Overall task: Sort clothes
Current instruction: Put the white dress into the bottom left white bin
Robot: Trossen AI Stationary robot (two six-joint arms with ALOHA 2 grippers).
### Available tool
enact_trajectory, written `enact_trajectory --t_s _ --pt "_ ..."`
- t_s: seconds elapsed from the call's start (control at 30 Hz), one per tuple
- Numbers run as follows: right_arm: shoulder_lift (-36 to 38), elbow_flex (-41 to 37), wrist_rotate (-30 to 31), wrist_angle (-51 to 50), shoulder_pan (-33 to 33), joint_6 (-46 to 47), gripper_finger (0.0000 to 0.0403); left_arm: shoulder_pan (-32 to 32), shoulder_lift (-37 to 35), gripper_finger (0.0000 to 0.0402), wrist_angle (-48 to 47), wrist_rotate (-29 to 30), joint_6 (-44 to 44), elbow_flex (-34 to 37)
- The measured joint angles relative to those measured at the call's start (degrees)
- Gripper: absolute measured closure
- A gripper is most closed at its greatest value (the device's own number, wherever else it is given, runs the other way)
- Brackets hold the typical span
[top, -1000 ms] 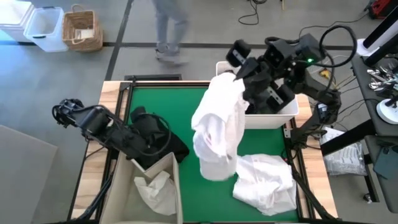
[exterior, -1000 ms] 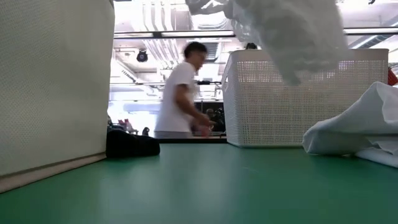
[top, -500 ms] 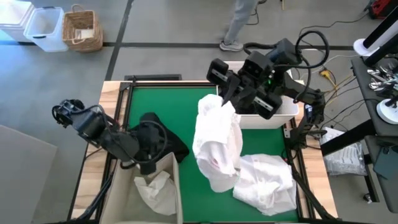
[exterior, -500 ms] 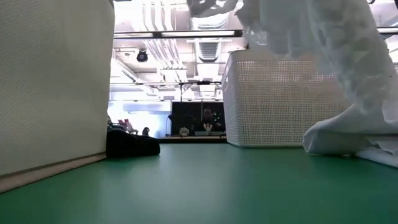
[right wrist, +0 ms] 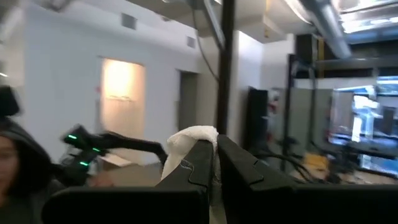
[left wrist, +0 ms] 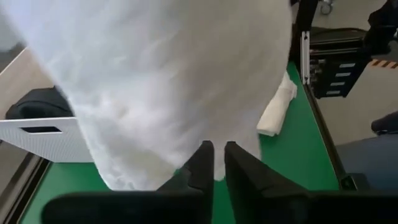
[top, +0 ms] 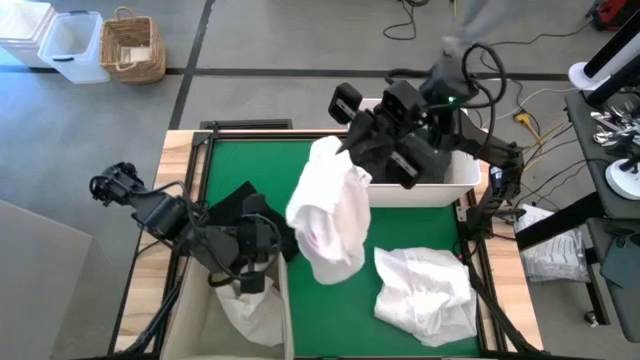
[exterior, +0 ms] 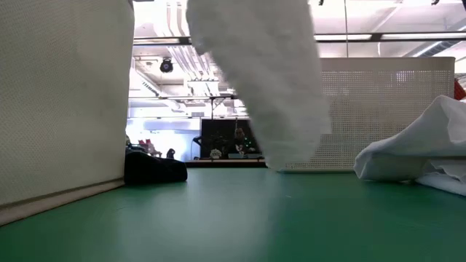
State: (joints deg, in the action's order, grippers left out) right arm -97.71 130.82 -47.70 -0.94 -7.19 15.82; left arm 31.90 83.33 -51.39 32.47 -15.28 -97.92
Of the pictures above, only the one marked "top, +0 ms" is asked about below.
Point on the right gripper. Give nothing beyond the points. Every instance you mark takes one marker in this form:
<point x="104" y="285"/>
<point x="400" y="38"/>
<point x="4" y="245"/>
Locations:
<point x="405" y="125"/>

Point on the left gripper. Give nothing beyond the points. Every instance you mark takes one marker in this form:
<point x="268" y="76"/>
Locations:
<point x="252" y="235"/>

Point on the black garment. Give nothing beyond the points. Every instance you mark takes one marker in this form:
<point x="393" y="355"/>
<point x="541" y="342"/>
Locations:
<point x="230" y="205"/>

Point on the white textured towel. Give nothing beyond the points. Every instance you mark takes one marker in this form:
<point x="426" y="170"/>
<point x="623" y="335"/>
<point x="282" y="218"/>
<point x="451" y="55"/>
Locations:
<point x="330" y="220"/>

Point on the small white cloth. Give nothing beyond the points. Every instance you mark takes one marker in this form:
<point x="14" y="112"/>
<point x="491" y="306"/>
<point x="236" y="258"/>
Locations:
<point x="255" y="315"/>

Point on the white shirt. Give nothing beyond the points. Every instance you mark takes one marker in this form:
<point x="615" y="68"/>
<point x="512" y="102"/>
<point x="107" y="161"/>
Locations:
<point x="425" y="295"/>

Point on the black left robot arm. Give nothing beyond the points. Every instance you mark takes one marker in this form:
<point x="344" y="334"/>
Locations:
<point x="160" y="215"/>

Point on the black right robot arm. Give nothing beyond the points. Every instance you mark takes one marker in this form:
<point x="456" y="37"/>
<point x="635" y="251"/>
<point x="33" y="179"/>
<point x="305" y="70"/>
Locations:
<point x="500" y="160"/>

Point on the green table mat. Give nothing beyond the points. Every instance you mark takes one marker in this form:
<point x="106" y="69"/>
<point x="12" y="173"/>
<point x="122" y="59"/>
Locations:
<point x="250" y="160"/>

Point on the white perforated plastic basket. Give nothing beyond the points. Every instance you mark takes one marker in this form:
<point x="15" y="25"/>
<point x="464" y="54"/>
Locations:
<point x="425" y="195"/>

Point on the beige fabric storage bin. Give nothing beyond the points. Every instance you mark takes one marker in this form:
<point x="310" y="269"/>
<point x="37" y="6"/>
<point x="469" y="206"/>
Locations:
<point x="195" y="320"/>

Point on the black ribbed bar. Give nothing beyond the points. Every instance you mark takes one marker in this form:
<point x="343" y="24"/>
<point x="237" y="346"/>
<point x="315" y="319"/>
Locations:
<point x="245" y="124"/>

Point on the red clamp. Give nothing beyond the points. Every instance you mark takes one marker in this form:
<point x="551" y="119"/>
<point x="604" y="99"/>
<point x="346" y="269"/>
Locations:
<point x="461" y="256"/>

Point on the yellow power plug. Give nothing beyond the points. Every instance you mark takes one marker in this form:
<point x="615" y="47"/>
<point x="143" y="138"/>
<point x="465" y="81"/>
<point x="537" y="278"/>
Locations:
<point x="523" y="119"/>

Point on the person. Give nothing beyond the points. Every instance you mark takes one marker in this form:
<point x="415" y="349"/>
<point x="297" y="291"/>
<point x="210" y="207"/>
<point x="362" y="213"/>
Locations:
<point x="477" y="20"/>

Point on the black side table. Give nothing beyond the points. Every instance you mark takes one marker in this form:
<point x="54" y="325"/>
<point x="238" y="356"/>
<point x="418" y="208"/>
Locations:
<point x="582" y="135"/>

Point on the wicker basket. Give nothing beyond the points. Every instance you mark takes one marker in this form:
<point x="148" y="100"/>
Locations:
<point x="132" y="50"/>

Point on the clear plastic bag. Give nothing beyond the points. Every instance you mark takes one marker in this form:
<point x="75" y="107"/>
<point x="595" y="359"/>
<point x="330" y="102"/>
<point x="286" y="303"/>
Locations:
<point x="555" y="257"/>

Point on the grey box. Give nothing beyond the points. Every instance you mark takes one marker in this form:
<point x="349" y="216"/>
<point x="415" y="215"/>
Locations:
<point x="35" y="290"/>

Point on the white base pole stand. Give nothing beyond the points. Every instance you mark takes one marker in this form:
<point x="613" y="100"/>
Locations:
<point x="582" y="75"/>

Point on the silver metal parts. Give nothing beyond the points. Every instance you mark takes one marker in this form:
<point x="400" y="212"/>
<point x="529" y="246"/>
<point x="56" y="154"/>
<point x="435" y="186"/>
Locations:
<point x="602" y="135"/>

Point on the black pole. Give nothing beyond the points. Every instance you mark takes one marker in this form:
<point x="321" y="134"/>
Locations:
<point x="610" y="82"/>

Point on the clear plastic storage bin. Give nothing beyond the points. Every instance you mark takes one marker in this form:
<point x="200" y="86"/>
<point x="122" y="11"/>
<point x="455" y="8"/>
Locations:
<point x="75" y="47"/>

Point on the white round base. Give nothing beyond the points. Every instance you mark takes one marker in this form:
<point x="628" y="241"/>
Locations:
<point x="622" y="185"/>

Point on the red toolbox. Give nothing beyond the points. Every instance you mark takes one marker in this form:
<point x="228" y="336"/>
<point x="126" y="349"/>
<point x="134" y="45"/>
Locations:
<point x="617" y="12"/>

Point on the dark teal case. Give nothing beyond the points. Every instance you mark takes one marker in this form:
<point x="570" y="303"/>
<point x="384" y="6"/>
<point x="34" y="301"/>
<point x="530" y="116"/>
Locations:
<point x="622" y="265"/>

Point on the black caster wheel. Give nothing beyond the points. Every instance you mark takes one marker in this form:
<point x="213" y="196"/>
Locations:
<point x="591" y="317"/>

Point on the white plastic storage bin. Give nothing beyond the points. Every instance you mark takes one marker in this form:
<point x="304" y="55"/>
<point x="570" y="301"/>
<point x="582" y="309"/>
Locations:
<point x="22" y="30"/>

